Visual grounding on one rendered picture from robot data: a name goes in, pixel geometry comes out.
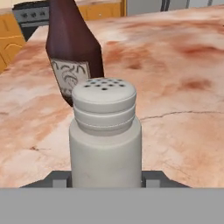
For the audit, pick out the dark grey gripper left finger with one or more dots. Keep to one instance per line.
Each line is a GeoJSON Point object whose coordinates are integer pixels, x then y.
{"type": "Point", "coordinates": [59, 178]}

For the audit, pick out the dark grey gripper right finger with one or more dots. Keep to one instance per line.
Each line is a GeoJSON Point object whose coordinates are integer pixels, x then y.
{"type": "Point", "coordinates": [154, 178]}

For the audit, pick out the white shaker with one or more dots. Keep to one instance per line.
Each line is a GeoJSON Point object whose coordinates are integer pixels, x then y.
{"type": "Point", "coordinates": [105, 140]}

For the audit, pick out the dark red ketchup bottle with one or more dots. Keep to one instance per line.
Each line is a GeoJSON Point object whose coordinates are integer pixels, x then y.
{"type": "Point", "coordinates": [73, 38]}

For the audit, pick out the yellow wooden cabinet run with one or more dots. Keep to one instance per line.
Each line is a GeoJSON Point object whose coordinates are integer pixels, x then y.
{"type": "Point", "coordinates": [102, 10]}
{"type": "Point", "coordinates": [8, 38]}

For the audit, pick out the grey oven with knobs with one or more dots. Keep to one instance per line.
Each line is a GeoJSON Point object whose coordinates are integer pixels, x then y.
{"type": "Point", "coordinates": [30, 17]}

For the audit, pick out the grey fridge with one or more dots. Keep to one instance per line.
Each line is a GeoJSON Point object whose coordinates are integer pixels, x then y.
{"type": "Point", "coordinates": [172, 5]}

